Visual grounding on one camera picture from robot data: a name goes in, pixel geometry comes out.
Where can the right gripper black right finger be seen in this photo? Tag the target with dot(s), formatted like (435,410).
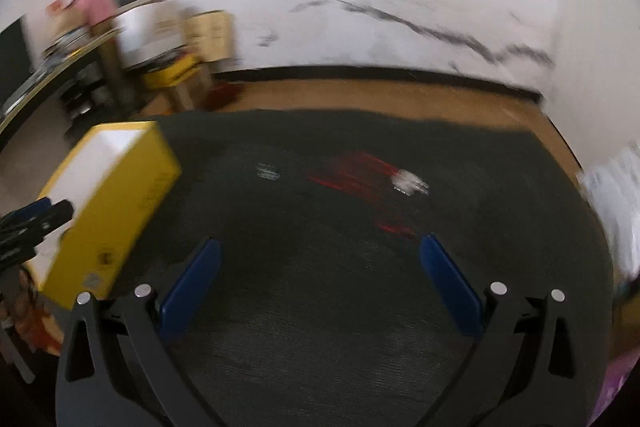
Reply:
(523,368)

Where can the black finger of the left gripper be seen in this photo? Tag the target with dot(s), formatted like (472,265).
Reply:
(28,226)

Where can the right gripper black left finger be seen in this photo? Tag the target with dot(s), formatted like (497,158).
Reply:
(116,368)

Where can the yellow white storage box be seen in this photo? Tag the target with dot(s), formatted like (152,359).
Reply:
(115,177)

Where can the black computer monitor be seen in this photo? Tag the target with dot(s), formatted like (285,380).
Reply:
(15,62)

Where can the black yellow-edged desk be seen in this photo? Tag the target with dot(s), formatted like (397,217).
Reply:
(13,118)

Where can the white printed plastic bag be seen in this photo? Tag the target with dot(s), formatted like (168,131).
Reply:
(612,190)

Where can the yellow black cardboard box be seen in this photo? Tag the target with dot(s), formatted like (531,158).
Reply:
(171,74)

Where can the dark red floor cloth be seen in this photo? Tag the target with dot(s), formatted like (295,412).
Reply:
(221,95)

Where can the pink box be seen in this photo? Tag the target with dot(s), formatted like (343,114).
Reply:
(97,11)

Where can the brown kraft paper bag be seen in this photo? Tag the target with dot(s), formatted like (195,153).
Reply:
(210,35)

